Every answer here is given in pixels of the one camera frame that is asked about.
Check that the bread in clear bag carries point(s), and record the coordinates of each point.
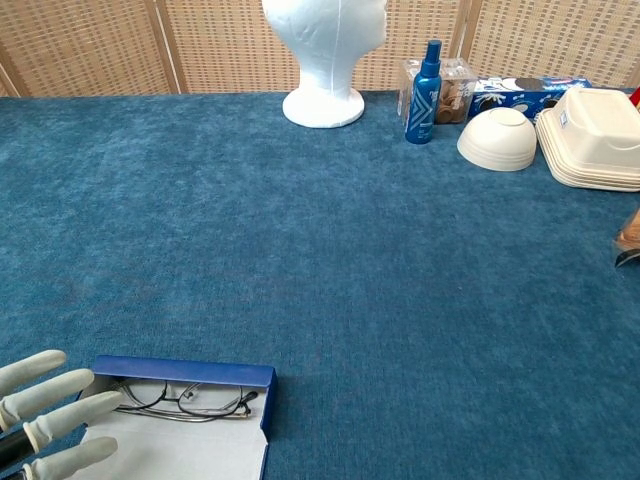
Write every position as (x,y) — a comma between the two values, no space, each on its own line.
(631,240)

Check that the woven wicker folding screen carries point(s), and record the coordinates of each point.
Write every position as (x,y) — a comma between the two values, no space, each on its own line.
(100,45)

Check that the clear plastic cookie box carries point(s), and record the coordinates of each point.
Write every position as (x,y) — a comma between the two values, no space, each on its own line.
(452,95)

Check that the blue table cloth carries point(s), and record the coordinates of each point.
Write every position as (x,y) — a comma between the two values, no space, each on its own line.
(400,300)

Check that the white upturned bowl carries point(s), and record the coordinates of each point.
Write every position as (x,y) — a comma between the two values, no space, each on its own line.
(495,145)

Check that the cream lidded food container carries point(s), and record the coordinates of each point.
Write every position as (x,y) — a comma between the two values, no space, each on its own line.
(585,145)

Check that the blue spray bottle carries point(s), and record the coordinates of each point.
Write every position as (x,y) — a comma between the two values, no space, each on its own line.
(422,110)

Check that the blue cardboard glasses case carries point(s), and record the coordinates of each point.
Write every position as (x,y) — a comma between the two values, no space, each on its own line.
(190,450)

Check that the dark wire-frame eyeglasses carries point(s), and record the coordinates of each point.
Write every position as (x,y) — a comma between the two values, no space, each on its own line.
(210,400)

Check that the white foam mannequin head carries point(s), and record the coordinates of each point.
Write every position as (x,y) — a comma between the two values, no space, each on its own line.
(325,75)

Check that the blue Oreo cookie box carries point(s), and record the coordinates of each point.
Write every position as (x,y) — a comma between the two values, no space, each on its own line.
(500,92)

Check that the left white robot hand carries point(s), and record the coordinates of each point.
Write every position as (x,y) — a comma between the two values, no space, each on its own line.
(45,395)

